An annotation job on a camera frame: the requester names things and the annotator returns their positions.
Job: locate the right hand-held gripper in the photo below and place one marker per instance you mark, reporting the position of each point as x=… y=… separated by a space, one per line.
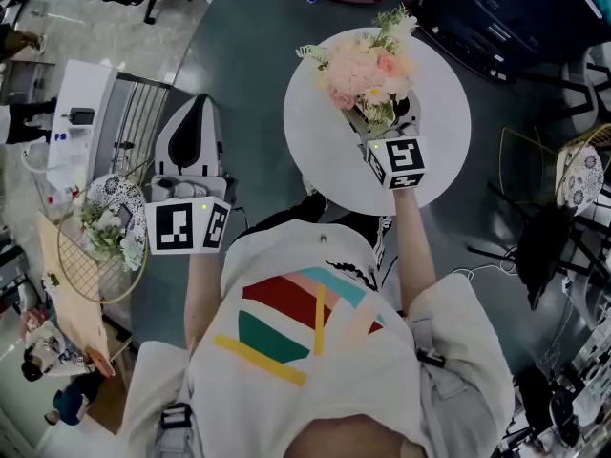
x=406 y=155

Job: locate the light wooden board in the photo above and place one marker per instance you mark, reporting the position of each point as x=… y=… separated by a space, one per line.
x=76 y=313

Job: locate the person's white patterned shirt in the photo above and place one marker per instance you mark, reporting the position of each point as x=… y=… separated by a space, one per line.
x=334 y=375

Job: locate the white flower bunch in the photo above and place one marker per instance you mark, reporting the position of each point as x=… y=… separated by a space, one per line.
x=107 y=236

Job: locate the person's left white shoe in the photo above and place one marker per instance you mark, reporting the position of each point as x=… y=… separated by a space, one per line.
x=309 y=187

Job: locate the black and white patterned cushion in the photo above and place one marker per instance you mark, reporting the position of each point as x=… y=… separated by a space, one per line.
x=107 y=186
x=580 y=174

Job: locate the small black box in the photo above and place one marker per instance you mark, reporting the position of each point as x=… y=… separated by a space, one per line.
x=81 y=116

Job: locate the small phone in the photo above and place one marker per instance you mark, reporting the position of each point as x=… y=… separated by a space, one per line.
x=125 y=215

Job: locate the person's left forearm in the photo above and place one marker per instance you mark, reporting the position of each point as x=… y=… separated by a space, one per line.
x=203 y=298

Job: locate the pink flowers bunch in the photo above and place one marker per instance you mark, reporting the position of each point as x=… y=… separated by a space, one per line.
x=363 y=69

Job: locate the white machine with metal rack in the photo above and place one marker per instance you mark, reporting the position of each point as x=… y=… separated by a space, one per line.
x=81 y=93

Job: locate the white round table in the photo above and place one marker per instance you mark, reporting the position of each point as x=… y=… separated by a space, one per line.
x=439 y=112

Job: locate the person's right forearm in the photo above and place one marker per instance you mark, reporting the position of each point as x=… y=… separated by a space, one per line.
x=415 y=246

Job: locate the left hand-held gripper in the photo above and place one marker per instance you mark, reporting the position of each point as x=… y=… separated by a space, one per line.
x=174 y=227

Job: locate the grey plastic chair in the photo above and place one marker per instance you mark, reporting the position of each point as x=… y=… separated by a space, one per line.
x=584 y=93

